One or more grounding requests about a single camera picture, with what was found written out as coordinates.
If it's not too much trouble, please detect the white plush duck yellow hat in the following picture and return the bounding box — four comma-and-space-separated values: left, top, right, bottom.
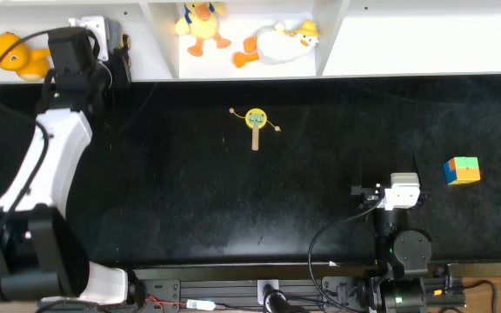
232, 19, 322, 70

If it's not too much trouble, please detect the white shelf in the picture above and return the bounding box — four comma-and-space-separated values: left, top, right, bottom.
0, 0, 501, 85

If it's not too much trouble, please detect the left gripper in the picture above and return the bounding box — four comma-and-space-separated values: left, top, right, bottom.
108, 46, 133, 89

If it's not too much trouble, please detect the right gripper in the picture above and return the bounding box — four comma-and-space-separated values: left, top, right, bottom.
350, 151, 423, 207

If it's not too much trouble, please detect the yellow rubber duck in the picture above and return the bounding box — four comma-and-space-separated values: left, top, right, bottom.
0, 30, 53, 83

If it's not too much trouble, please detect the grey and yellow toy truck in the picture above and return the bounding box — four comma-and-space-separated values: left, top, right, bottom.
102, 17, 133, 70

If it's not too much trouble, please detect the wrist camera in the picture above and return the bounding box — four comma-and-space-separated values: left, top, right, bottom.
68, 15, 106, 63
382, 171, 422, 212

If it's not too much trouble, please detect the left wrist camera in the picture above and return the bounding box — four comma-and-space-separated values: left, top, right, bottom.
68, 15, 106, 63

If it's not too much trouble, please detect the mounting rail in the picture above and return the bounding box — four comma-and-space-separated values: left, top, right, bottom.
126, 262, 498, 313

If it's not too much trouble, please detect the many-coloured puzzle cube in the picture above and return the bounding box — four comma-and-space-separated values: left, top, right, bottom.
443, 156, 482, 187

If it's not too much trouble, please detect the yellow wooden rattle drum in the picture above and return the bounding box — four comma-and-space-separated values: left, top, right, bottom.
228, 107, 283, 152

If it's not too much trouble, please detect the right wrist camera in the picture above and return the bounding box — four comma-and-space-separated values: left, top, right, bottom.
382, 171, 422, 212

